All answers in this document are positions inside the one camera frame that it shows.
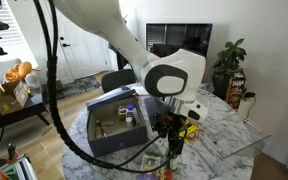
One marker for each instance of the white snack packet green edge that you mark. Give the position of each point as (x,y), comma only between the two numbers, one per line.
(150,163)

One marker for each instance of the black low bench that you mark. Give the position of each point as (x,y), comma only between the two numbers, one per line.
(30,108)

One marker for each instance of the white door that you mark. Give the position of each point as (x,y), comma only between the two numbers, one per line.
(84,50)

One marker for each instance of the orange stuffed toy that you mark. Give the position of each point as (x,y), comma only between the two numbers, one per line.
(22,70)

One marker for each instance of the red orange sauce packet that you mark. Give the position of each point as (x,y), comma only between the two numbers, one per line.
(164,175)

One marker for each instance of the navy box lid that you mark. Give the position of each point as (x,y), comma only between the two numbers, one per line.
(110,98)

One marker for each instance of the open cardboard box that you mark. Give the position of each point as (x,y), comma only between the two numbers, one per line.
(10,100)

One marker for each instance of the small white bottle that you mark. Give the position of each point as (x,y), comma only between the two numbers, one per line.
(129,122)

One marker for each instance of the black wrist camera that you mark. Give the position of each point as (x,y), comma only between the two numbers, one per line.
(158,121)

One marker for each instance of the metal spoon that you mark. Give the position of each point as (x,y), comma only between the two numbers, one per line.
(101,128)

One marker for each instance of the white round plush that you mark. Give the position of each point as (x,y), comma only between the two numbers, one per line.
(33,80)

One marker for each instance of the black wall charger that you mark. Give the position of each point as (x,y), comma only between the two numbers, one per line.
(249,95)

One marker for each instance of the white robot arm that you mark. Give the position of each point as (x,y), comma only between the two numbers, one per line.
(170,80)

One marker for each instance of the black television screen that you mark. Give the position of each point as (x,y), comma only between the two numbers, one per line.
(197,36)

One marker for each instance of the white window blinds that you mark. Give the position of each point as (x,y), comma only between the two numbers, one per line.
(12,30)

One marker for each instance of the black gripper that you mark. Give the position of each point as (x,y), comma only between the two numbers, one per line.
(175,121)

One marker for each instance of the green metal can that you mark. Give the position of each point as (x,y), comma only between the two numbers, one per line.
(121,113)

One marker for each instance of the dark grey chair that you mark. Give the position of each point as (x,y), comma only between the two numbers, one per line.
(117,80)

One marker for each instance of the yellow printed packet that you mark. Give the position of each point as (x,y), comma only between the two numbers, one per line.
(191,131)

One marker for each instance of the potted green plant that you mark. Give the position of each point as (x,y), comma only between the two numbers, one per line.
(229,60)

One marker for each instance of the grey patterned rug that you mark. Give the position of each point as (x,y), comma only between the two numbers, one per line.
(80,86)

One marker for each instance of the white bottle blue cap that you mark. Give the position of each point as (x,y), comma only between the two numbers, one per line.
(131,111)

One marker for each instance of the clear plastic container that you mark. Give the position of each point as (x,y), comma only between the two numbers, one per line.
(237,136)

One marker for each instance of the navy cardboard box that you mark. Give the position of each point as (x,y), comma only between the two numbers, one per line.
(117,143)

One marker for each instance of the light wooden block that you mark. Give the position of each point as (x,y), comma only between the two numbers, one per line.
(107,123)

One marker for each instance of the purple packet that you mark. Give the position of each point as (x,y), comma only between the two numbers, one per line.
(147,176)

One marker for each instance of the white paper sheet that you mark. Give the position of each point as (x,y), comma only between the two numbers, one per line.
(137,90)

